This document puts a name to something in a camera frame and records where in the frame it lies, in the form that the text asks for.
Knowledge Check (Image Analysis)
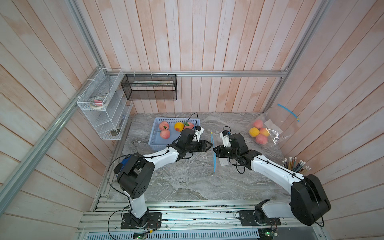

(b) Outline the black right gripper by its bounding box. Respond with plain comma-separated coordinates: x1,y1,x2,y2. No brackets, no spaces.
212,144,239,161

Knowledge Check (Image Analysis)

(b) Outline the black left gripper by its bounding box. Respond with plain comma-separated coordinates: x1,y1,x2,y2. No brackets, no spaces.
185,139,213,152

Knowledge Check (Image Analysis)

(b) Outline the clear zip-top bag with label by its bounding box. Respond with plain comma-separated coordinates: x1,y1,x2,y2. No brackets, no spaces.
212,130,237,172

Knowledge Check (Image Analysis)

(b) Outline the yellow red peach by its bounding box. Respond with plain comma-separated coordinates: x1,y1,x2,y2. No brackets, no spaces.
249,127,260,138

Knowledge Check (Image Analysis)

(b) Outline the pink peach with leaf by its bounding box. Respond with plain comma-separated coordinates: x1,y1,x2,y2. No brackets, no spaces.
160,129,171,140

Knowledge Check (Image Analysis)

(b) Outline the large pink peach front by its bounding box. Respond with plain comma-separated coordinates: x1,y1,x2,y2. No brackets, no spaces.
253,119,264,129

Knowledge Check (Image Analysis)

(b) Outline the orange peach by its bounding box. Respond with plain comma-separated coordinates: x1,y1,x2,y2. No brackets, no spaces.
260,128,270,137

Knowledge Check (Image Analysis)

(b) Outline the clear zip-top bag blue zipper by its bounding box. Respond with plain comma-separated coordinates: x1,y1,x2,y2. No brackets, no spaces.
246,104,301,149

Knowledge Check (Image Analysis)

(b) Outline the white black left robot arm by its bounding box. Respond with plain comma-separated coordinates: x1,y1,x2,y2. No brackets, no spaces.
114,127,213,222

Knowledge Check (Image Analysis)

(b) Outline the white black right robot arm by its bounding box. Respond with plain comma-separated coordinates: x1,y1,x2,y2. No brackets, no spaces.
213,131,332,226

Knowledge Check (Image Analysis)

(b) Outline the yellow mango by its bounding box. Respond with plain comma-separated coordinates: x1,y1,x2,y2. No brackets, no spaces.
174,122,185,132

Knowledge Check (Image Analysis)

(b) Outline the light blue plastic basket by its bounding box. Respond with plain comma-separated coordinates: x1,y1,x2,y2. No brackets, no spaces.
148,117,188,151

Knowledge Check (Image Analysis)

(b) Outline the bundle of coloured pencils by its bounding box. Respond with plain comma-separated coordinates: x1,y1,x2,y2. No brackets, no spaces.
282,157,312,174

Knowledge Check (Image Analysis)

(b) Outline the blue object beside table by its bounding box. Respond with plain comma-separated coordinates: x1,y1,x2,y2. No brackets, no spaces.
114,155,131,175

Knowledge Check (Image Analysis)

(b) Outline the tape roll on shelf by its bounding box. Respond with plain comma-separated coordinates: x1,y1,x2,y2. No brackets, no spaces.
89,95,110,110

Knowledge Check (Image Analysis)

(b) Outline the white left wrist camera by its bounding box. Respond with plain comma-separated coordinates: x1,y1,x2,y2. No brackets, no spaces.
194,126,204,142

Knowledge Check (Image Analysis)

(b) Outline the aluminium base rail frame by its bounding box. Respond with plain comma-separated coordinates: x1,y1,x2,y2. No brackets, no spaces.
74,200,325,240

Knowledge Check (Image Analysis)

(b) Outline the black mesh wall basket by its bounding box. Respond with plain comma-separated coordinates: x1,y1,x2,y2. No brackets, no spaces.
121,74,178,101

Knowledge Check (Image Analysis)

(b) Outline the white wire mesh shelf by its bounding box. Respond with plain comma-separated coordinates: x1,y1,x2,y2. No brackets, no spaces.
77,68,133,141

